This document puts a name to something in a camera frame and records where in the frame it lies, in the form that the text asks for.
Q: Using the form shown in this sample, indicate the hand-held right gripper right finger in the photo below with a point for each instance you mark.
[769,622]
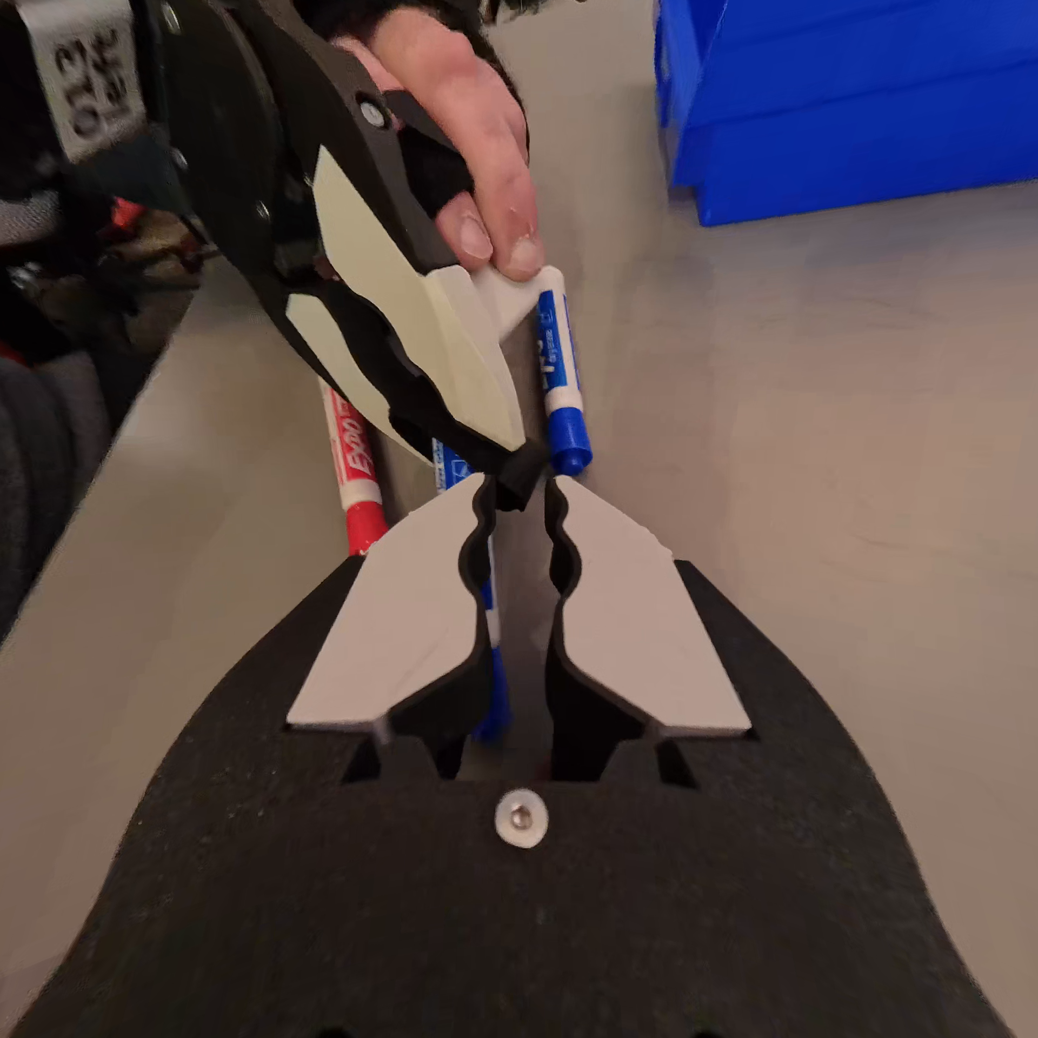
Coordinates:
[649,632]

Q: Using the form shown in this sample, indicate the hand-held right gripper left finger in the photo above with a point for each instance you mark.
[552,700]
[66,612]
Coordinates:
[397,616]

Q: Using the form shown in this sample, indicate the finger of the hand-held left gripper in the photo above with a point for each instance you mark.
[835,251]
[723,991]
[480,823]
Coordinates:
[454,340]
[332,349]

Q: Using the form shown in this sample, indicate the blue whiteboard marker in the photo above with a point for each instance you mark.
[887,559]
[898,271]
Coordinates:
[497,689]
[559,365]

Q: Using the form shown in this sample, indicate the red whiteboard marker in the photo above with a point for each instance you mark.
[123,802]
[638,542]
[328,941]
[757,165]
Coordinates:
[350,458]

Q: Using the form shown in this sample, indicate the person's left hand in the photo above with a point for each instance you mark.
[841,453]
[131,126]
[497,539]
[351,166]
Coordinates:
[462,89]

